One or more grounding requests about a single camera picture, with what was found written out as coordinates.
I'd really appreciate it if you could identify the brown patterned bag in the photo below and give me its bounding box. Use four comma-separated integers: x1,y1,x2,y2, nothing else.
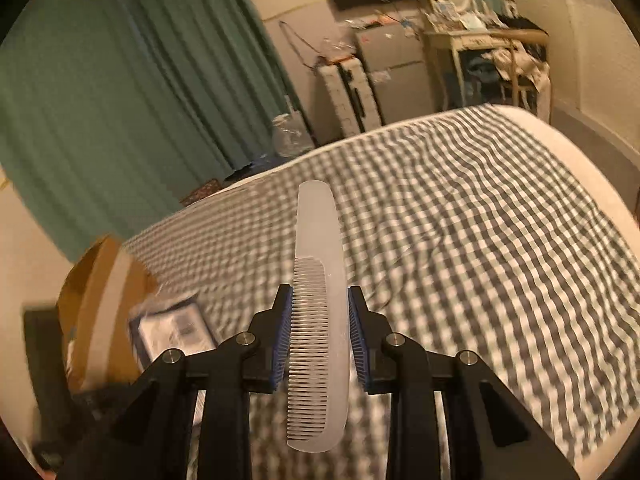
180,179,221,207

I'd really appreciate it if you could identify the white dressing table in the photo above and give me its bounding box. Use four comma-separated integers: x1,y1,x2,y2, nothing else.
423,30,512,110

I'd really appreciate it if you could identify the grey mini fridge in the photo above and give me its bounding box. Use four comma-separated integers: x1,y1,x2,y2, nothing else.
355,24,437,125

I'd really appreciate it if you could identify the checkered bed sheet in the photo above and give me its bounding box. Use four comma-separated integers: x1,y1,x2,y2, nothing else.
127,105,639,479

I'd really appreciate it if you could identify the clear zip pouch red label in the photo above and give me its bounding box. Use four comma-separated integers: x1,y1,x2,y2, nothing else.
127,292,220,370

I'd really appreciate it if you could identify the translucent white comb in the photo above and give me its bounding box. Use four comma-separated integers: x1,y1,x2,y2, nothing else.
286,180,350,454

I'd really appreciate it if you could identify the white ribbed suitcase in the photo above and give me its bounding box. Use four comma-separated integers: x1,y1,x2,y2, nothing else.
317,58,382,138

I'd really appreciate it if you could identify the green curtain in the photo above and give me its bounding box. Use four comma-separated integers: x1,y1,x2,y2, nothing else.
1,0,297,260

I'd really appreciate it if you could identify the brown cardboard box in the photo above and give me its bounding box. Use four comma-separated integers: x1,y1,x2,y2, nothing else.
56,236,157,393

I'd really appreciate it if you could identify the clear water bottle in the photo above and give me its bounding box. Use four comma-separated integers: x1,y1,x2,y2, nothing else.
271,114,314,158

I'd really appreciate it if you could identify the wooden chair with clothes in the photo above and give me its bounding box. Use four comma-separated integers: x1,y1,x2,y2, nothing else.
489,28,552,122

